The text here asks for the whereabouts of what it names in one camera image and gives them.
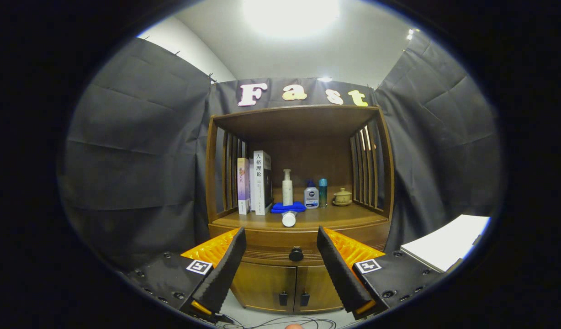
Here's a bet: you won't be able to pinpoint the blue folded cloth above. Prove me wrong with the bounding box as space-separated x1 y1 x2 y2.
270 202 307 214

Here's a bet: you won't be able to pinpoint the white table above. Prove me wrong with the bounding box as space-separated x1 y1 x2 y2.
400 215 490 274

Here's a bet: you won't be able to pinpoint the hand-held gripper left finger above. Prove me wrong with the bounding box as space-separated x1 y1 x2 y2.
125 227 247 320

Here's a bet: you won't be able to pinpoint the purple book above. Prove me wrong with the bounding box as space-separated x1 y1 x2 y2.
237 158 251 215

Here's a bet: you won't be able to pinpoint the wooden drawer with black knob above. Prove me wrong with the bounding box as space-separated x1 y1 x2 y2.
208 223 392 266

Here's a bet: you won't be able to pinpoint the grey bottle with blue pump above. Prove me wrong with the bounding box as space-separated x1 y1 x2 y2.
304 180 319 209

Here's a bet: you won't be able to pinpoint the thick white book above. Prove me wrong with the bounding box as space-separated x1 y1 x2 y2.
253 150 273 216

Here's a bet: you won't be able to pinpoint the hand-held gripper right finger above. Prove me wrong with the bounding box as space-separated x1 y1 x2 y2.
316 226 445 321

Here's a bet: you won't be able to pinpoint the wooden countertop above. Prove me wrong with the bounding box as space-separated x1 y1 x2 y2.
211 201 390 231

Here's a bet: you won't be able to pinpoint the black floor cables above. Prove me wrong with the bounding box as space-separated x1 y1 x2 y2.
217 313 349 329

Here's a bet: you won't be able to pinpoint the wooden cabinet door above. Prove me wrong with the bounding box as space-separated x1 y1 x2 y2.
295 265 344 313
230 260 297 313

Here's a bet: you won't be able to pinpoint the white pump bottle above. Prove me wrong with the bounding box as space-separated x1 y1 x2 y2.
282 169 293 206

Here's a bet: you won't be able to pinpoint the brown wooden cabinet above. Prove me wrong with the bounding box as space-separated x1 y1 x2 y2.
205 105 395 315

